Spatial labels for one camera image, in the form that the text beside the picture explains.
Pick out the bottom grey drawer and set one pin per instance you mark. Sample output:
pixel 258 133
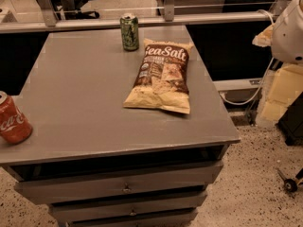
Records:
pixel 143 220

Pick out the green soda can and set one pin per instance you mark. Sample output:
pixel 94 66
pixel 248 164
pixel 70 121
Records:
pixel 129 31

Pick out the middle grey drawer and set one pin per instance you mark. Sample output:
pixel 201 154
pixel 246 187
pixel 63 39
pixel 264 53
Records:
pixel 128 207

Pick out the red coke can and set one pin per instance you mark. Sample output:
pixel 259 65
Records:
pixel 14 126

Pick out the grey drawer cabinet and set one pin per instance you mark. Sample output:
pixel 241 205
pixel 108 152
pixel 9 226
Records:
pixel 73 99

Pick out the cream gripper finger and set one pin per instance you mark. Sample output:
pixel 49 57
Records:
pixel 264 38

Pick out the brown sea salt chip bag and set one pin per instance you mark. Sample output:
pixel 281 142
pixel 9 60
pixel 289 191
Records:
pixel 161 82

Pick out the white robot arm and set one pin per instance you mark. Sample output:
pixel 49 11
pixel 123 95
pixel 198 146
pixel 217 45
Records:
pixel 285 35

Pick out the black caster wheel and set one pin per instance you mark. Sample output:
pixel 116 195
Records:
pixel 290 184

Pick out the top grey drawer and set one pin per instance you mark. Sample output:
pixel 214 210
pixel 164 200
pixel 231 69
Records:
pixel 118 183

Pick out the grey drawer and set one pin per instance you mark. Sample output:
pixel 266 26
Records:
pixel 143 220
pixel 118 183
pixel 128 207

